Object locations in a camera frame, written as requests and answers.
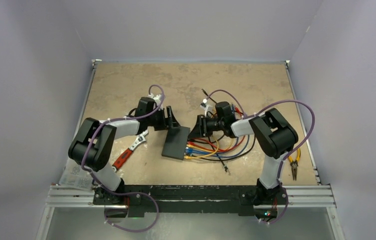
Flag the printed paper sheet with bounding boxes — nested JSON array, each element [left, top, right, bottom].
[[58, 158, 93, 191]]

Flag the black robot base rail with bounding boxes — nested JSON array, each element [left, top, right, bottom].
[[93, 185, 288, 219]]

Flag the blue ethernet cable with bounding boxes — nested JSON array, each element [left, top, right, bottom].
[[185, 135, 251, 159], [185, 135, 241, 157]]

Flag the red ethernet cable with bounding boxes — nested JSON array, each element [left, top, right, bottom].
[[186, 105, 246, 154]]

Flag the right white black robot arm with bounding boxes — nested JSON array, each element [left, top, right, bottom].
[[188, 101, 298, 204]]

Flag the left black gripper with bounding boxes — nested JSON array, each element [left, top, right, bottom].
[[146, 106, 179, 132]]

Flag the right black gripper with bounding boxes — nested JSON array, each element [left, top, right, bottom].
[[188, 114, 224, 139]]

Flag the yellow handled pliers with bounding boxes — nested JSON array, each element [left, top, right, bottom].
[[288, 148, 301, 181]]

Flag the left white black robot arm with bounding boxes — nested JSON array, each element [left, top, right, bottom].
[[68, 96, 181, 205]]

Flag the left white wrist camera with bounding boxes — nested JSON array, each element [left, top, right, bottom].
[[148, 93, 162, 105]]

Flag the yellow ethernet cable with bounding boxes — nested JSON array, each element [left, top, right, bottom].
[[184, 132, 220, 161]]

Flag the orange ethernet cable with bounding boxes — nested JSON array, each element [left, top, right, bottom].
[[186, 135, 235, 153]]

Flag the black network switch box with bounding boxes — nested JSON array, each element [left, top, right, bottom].
[[161, 126, 190, 160]]

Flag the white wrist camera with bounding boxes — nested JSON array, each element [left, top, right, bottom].
[[148, 93, 162, 105], [200, 99, 213, 115]]

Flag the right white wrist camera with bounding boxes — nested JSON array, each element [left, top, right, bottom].
[[200, 99, 213, 115]]

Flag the red handled adjustable wrench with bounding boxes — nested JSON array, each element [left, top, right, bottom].
[[112, 130, 149, 173]]

